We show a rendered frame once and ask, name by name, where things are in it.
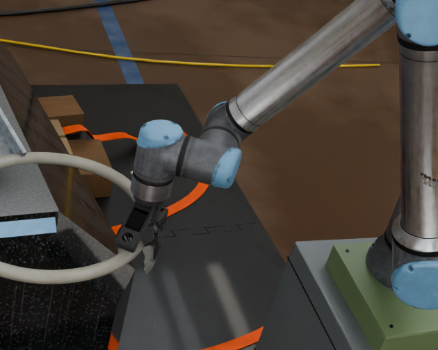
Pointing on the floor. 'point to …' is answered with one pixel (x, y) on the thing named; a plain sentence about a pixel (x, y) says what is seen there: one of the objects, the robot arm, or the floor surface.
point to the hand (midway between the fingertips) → (134, 266)
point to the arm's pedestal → (311, 305)
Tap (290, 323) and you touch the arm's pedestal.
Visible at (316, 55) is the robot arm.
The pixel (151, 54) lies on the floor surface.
